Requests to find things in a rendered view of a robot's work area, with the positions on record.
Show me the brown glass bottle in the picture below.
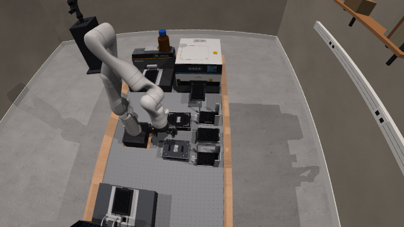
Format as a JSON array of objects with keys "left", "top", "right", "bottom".
[{"left": 158, "top": 36, "right": 170, "bottom": 53}]

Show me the blue bottle cap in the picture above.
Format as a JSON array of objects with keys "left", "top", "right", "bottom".
[{"left": 158, "top": 29, "right": 166, "bottom": 35}]

